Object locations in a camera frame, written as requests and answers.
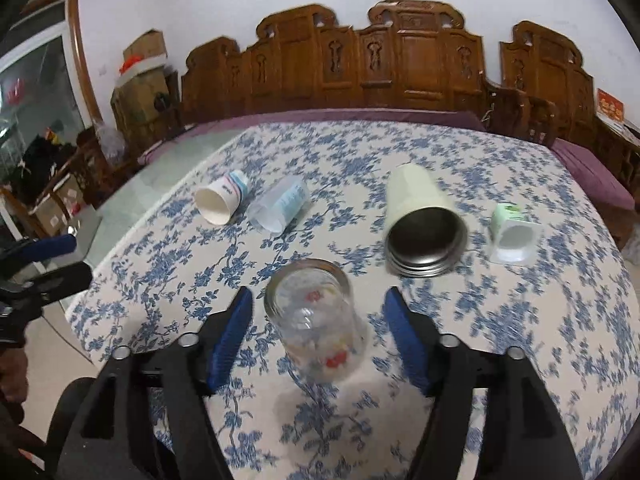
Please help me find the clear glass cup red print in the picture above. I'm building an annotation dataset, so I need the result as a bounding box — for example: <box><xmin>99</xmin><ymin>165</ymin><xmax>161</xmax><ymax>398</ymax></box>
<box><xmin>264</xmin><ymin>258</ymin><xmax>368</xmax><ymax>382</ymax></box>

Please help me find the cream steel thermos cup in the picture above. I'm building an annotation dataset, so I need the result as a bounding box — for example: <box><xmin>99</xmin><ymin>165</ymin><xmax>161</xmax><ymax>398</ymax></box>
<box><xmin>383</xmin><ymin>164</ymin><xmax>469</xmax><ymax>278</ymax></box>

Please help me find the white paper cup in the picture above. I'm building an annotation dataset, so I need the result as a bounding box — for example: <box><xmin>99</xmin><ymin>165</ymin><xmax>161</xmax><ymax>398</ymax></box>
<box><xmin>194</xmin><ymin>170</ymin><xmax>250</xmax><ymax>226</ymax></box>

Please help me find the clear plastic cup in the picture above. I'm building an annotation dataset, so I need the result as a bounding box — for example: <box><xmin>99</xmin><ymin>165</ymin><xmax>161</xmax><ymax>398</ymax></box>
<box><xmin>247</xmin><ymin>176</ymin><xmax>309</xmax><ymax>236</ymax></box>

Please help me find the white green yogurt cup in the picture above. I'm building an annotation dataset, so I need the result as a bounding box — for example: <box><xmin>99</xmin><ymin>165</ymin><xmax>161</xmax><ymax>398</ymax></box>
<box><xmin>489</xmin><ymin>203</ymin><xmax>542</xmax><ymax>266</ymax></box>

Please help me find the person's left hand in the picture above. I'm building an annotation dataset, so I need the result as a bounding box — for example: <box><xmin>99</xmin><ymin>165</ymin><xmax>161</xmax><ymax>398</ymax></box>
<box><xmin>0</xmin><ymin>348</ymin><xmax>28</xmax><ymax>404</ymax></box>

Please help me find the wooden chair at left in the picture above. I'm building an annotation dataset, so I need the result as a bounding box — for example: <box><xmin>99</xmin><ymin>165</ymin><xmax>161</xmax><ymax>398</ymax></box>
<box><xmin>1</xmin><ymin>127</ymin><xmax>131</xmax><ymax>238</ymax></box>

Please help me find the blue floral tablecloth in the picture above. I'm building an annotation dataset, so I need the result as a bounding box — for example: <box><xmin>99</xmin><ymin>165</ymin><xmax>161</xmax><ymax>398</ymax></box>
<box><xmin>66</xmin><ymin>122</ymin><xmax>639</xmax><ymax>479</ymax></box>

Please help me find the lower cardboard box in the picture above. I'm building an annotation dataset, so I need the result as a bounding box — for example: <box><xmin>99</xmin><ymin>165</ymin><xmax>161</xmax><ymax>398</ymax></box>
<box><xmin>111</xmin><ymin>67</ymin><xmax>180</xmax><ymax>155</ymax></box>

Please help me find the cardboard box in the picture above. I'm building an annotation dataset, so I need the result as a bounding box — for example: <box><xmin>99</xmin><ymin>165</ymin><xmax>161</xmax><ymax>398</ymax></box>
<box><xmin>111</xmin><ymin>67</ymin><xmax>180</xmax><ymax>155</ymax></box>
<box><xmin>122</xmin><ymin>29</ymin><xmax>167</xmax><ymax>62</ymax></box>

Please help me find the purple sofa cushion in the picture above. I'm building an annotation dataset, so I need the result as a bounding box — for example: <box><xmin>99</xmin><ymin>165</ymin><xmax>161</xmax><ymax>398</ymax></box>
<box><xmin>138</xmin><ymin>108</ymin><xmax>486</xmax><ymax>166</ymax></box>

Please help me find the upper cardboard box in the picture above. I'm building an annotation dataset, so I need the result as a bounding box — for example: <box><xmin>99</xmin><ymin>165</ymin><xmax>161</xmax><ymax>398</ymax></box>
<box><xmin>122</xmin><ymin>29</ymin><xmax>167</xmax><ymax>62</ymax></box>

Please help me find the purple armchair cushion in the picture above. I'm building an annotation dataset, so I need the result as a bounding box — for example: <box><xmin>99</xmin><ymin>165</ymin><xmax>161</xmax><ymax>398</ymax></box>
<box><xmin>551</xmin><ymin>139</ymin><xmax>634</xmax><ymax>211</ymax></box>

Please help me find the carved wooden sofa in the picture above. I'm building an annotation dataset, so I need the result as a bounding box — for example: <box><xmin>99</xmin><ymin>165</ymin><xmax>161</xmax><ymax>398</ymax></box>
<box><xmin>179</xmin><ymin>0</ymin><xmax>561</xmax><ymax>149</ymax></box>

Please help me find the carved wooden armchair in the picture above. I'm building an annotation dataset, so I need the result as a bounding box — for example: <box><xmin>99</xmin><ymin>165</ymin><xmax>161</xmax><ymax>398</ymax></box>
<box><xmin>499</xmin><ymin>19</ymin><xmax>640</xmax><ymax>241</ymax></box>

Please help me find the wooden side cabinet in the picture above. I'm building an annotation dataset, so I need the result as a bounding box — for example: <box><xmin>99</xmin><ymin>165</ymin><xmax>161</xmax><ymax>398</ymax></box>
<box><xmin>593</xmin><ymin>116</ymin><xmax>639</xmax><ymax>197</ymax></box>

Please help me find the red card on cabinet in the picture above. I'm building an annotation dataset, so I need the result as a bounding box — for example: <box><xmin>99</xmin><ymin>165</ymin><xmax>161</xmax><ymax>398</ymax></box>
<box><xmin>597</xmin><ymin>88</ymin><xmax>625</xmax><ymax>124</ymax></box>

